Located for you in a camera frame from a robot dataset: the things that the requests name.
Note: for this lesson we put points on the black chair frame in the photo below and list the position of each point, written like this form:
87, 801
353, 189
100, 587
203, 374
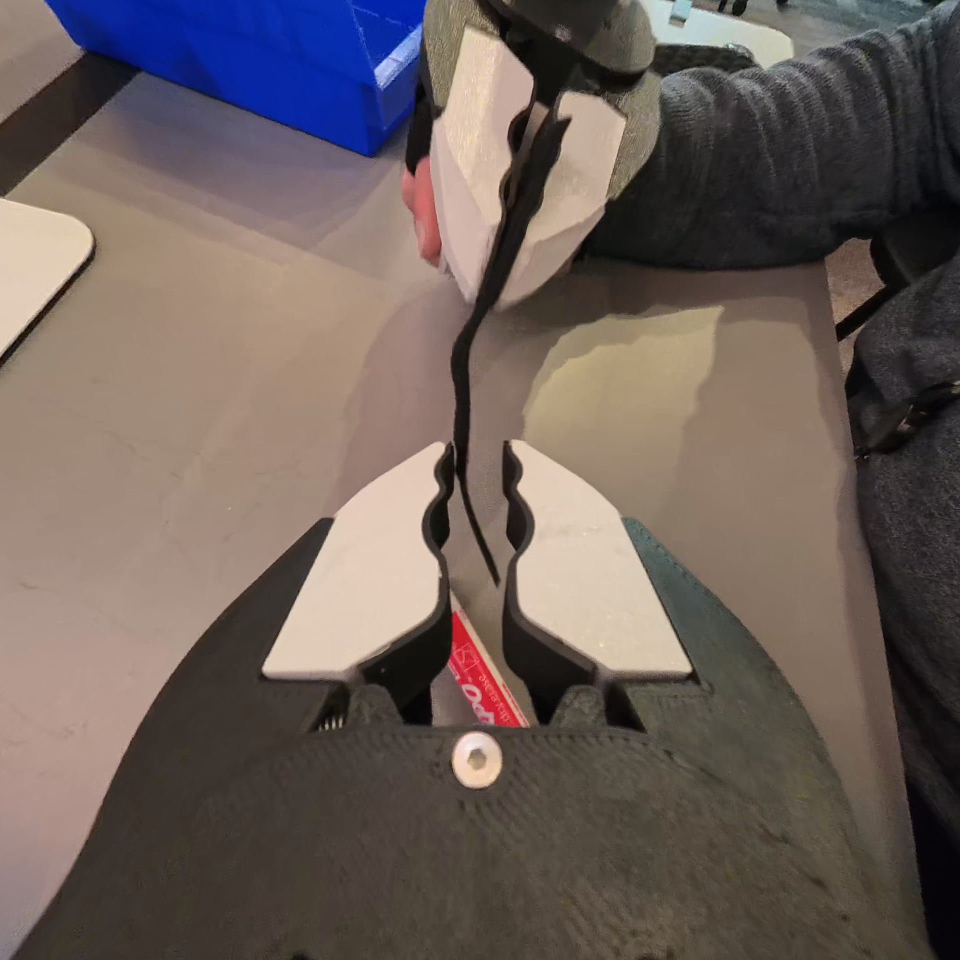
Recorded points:
907, 255

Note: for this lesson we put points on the blue plastic bin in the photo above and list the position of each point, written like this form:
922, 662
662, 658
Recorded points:
262, 60

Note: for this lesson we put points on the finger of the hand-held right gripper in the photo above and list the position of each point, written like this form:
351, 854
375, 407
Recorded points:
472, 150
581, 172

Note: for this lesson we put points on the white board with dark edge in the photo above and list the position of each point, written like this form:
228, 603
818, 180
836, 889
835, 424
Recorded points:
34, 262

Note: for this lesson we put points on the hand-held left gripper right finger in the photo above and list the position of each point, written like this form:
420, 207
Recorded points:
592, 592

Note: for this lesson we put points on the person's right forearm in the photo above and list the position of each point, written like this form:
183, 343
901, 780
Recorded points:
787, 150

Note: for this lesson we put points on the red dry-erase marker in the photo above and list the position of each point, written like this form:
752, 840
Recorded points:
480, 675

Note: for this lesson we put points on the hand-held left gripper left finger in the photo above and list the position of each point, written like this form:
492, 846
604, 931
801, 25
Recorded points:
367, 585

